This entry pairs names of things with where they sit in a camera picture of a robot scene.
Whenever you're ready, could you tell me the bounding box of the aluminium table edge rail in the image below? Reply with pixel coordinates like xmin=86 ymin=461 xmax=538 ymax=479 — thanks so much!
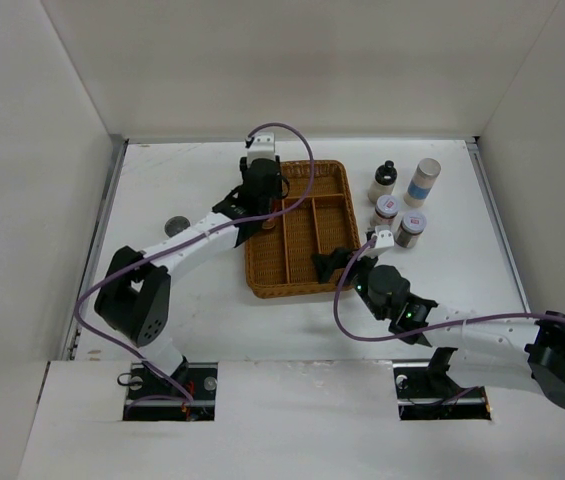
xmin=58 ymin=134 xmax=128 ymax=360

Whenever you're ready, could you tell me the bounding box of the brown wicker divided basket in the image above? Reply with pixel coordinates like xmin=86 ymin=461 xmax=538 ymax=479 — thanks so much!
xmin=245 ymin=160 xmax=360 ymax=299

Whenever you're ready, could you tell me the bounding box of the purple cable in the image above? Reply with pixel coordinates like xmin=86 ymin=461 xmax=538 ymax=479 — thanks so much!
xmin=333 ymin=238 xmax=565 ymax=344
xmin=75 ymin=122 xmax=316 ymax=416

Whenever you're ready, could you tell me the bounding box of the satay sauce jar white lid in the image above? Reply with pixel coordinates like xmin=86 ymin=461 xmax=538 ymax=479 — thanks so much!
xmin=371 ymin=195 xmax=400 ymax=227

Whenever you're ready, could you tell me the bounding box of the black top salt grinder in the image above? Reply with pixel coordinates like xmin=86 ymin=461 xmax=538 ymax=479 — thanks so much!
xmin=164 ymin=215 xmax=190 ymax=238

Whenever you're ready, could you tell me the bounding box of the black cap white powder bottle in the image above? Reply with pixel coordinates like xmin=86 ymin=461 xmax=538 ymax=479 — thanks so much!
xmin=367 ymin=160 xmax=398 ymax=204

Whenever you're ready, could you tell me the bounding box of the dark spice jar white lid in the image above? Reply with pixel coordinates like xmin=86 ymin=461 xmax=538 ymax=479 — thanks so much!
xmin=395 ymin=210 xmax=427 ymax=248

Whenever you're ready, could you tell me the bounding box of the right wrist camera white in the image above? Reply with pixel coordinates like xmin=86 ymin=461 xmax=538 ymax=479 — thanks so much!
xmin=364 ymin=224 xmax=395 ymax=258

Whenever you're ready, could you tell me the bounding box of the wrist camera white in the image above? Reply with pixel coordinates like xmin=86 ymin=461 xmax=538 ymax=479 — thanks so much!
xmin=246 ymin=132 xmax=276 ymax=162
xmin=364 ymin=224 xmax=395 ymax=258

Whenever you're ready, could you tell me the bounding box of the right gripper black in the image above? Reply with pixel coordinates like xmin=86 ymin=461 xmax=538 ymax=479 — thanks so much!
xmin=312 ymin=245 xmax=387 ymax=320

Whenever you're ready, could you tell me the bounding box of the red sauce bottle yellow cap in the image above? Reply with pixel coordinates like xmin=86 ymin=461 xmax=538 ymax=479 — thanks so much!
xmin=261 ymin=214 xmax=277 ymax=231

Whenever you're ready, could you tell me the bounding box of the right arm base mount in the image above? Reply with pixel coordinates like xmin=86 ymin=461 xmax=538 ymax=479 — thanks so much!
xmin=393 ymin=348 xmax=491 ymax=421

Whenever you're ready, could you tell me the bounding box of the blue label bottle silver cap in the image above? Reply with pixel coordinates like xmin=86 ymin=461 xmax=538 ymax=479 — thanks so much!
xmin=404 ymin=158 xmax=441 ymax=208

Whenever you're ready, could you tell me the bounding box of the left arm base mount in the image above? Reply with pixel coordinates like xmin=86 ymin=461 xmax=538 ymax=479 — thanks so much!
xmin=117 ymin=363 xmax=219 ymax=422

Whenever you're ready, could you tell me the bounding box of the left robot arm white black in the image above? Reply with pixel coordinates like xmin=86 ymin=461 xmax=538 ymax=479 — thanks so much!
xmin=94 ymin=154 xmax=289 ymax=399

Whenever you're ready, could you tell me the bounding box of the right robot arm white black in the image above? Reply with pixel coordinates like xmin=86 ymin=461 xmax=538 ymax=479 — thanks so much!
xmin=311 ymin=246 xmax=565 ymax=410

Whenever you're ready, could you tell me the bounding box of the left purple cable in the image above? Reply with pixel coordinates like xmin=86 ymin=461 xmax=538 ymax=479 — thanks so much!
xmin=75 ymin=122 xmax=316 ymax=416

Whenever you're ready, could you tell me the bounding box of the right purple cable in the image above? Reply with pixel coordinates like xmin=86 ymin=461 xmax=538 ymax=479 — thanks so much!
xmin=333 ymin=238 xmax=565 ymax=344

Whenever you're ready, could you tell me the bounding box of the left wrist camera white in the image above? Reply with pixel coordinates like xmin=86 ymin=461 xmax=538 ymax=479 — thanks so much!
xmin=246 ymin=132 xmax=276 ymax=162

